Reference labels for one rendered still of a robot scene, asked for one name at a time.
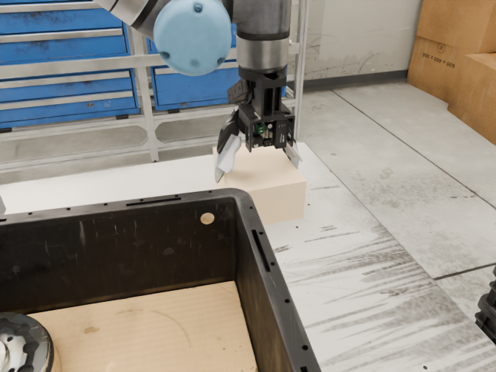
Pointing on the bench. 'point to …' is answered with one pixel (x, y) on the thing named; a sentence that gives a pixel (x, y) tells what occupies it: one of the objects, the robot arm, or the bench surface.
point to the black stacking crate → (137, 266)
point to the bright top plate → (24, 342)
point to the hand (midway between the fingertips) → (256, 174)
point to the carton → (268, 183)
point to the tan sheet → (155, 333)
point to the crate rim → (174, 201)
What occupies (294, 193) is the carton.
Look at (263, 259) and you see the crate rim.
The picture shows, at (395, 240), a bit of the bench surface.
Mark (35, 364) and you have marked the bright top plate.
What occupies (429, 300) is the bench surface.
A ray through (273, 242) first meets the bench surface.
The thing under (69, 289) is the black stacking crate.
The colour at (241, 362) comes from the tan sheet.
